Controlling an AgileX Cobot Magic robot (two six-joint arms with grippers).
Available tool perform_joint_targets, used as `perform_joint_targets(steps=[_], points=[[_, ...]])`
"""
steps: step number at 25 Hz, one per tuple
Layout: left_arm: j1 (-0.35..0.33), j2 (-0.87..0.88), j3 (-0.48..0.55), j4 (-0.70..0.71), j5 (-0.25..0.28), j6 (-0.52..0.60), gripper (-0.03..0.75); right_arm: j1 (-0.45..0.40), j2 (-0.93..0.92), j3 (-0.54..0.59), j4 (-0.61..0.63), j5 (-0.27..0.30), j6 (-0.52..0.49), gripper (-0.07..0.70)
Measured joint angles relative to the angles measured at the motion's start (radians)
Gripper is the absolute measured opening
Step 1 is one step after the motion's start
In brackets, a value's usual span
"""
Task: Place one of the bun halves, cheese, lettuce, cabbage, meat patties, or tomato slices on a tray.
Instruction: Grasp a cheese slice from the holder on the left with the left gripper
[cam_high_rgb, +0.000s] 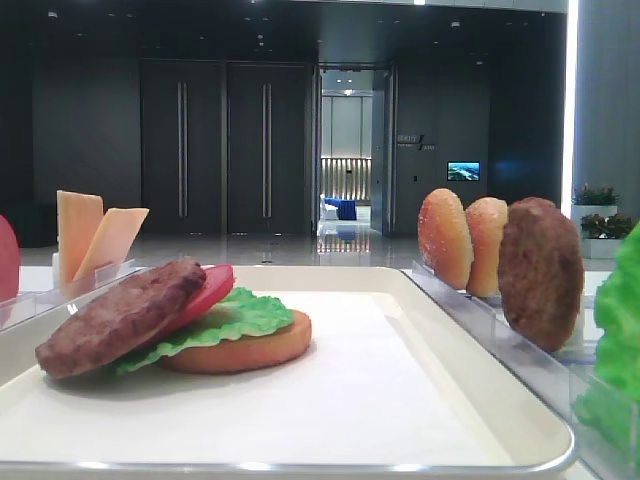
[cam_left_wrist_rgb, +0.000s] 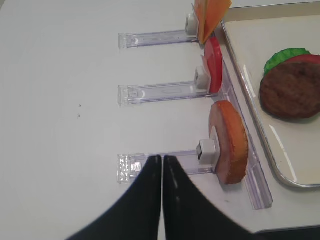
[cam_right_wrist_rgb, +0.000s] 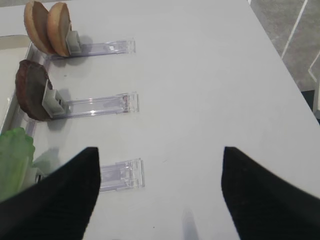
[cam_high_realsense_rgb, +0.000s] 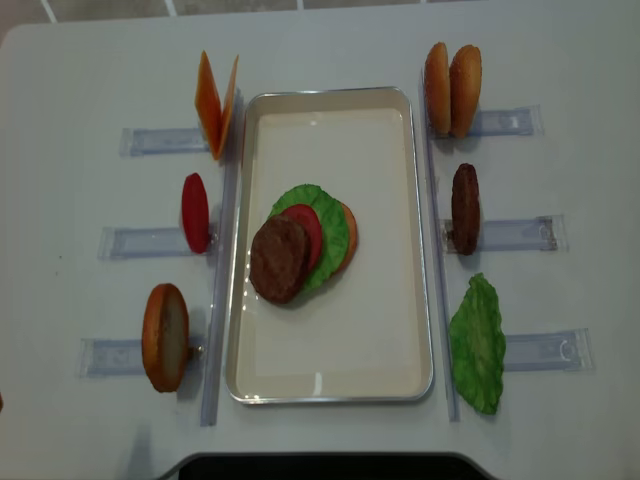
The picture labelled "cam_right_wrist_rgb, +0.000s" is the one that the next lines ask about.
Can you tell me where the white chair frame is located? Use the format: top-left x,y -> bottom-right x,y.
281,0 -> 320,118

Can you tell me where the bread bun slice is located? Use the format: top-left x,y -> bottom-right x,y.
47,2 -> 71,57
23,0 -> 56,55

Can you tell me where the standing brown meat patty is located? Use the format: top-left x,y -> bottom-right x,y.
15,59 -> 53,122

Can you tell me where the white serving tray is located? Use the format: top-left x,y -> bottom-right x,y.
0,35 -> 31,133

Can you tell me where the clear patty holder rail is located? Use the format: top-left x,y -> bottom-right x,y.
41,89 -> 140,120

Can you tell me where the clear bread holder rail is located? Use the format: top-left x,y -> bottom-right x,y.
46,31 -> 136,60

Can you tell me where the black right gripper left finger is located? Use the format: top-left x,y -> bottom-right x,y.
0,147 -> 101,240

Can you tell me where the standing green lettuce leaf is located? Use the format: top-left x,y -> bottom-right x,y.
0,127 -> 35,201

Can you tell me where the clear lettuce holder rail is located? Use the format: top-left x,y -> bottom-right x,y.
32,158 -> 146,193

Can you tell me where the far bread bun slice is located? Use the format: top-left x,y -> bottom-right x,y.
23,0 -> 56,55

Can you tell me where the near bread bun slice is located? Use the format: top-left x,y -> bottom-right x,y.
47,2 -> 71,57

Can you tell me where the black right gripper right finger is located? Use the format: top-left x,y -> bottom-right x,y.
221,146 -> 320,240

